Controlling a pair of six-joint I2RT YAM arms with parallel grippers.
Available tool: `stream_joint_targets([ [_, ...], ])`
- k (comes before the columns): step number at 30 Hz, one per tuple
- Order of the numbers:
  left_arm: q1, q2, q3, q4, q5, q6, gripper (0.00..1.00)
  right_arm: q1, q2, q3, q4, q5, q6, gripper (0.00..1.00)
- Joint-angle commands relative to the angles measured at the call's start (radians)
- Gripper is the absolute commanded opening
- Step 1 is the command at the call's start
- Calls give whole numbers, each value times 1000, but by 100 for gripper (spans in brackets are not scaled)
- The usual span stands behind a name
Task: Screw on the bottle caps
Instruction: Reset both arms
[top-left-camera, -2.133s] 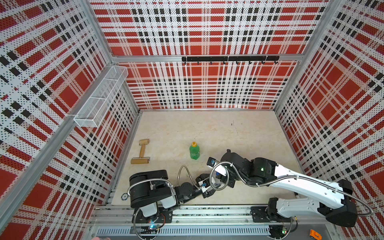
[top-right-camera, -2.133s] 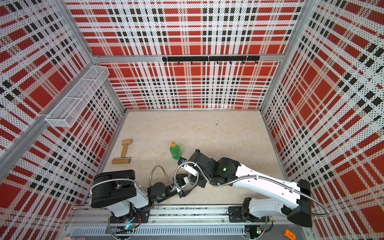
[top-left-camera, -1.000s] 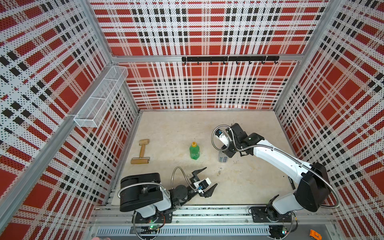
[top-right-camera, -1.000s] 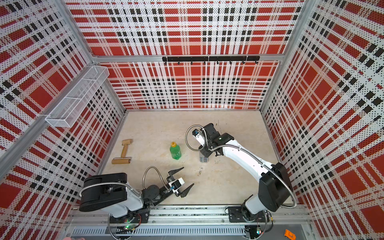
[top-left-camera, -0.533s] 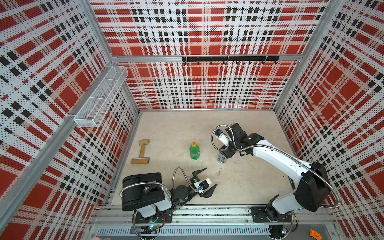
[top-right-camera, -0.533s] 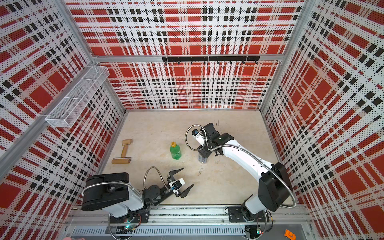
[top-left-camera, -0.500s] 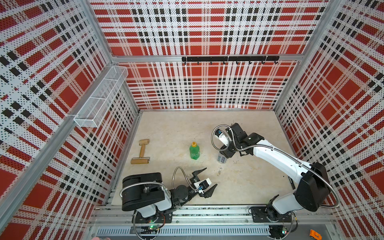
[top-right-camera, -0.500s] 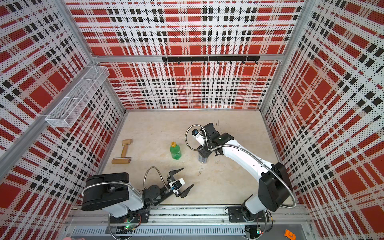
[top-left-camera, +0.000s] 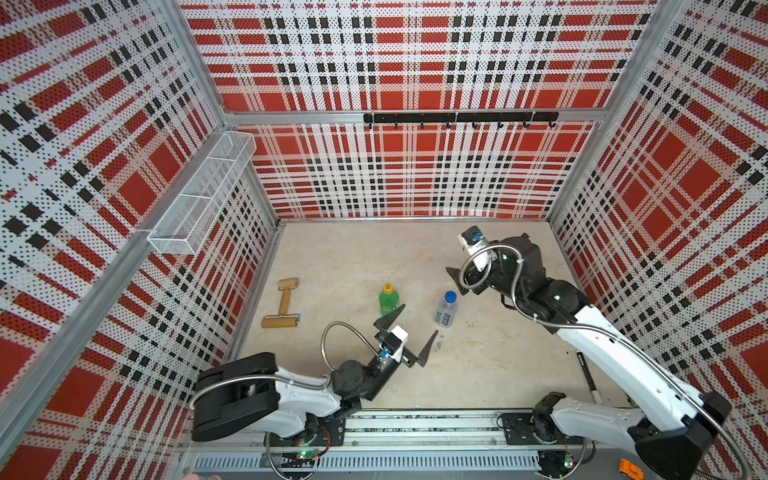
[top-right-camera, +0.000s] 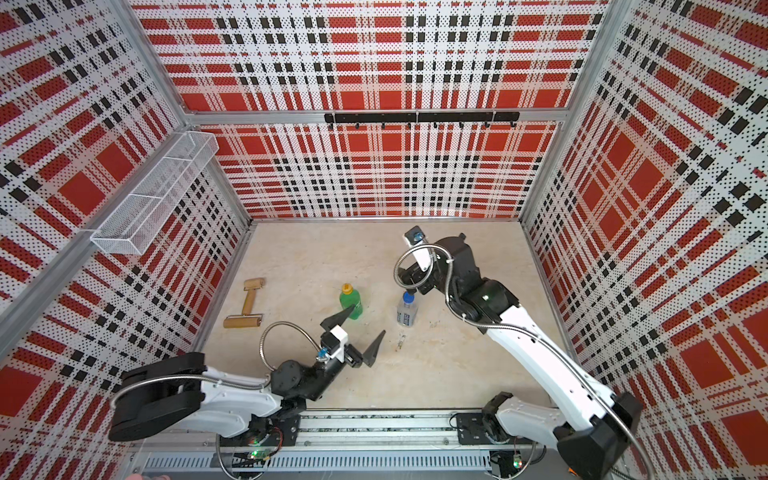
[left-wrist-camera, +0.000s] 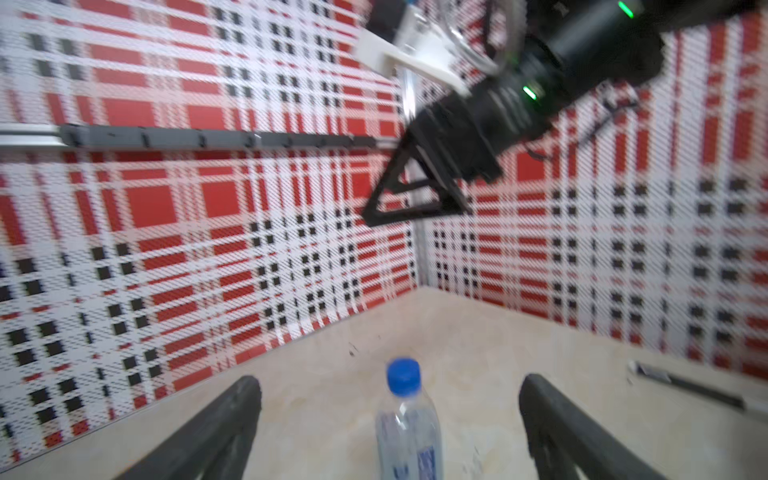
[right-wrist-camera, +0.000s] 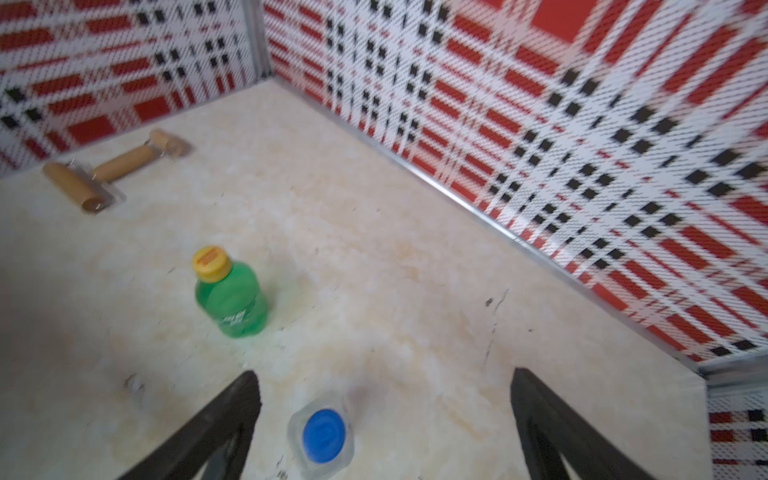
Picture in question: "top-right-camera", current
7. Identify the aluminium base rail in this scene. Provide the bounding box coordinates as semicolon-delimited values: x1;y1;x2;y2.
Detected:
120;409;575;479

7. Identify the wooden double roller tool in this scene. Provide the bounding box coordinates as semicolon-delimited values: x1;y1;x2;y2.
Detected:
223;277;266;329

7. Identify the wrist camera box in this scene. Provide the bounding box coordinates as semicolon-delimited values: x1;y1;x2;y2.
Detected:
404;226;433;272
317;326;348;364

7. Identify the left metal flex conduit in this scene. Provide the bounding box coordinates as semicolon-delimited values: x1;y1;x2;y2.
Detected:
109;320;322;409

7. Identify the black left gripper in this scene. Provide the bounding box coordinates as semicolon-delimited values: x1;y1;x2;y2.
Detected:
304;304;383;402

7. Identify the white wire mesh shelf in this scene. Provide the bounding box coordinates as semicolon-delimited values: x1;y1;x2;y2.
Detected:
90;131;218;255

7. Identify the clear small water bottle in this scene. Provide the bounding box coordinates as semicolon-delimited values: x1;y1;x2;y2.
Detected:
396;295;418;327

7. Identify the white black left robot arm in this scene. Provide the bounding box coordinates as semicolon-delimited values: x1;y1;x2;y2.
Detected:
108;308;385;442

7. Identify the black wall hook rail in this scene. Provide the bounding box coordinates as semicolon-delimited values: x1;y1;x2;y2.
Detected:
324;111;521;128

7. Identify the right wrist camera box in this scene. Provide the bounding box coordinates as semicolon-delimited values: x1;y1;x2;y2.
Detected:
404;226;433;272

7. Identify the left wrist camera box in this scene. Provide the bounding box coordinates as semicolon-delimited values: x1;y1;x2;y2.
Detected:
317;326;348;364

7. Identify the green plastic soda bottle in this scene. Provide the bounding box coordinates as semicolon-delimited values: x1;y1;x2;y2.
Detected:
339;286;363;320

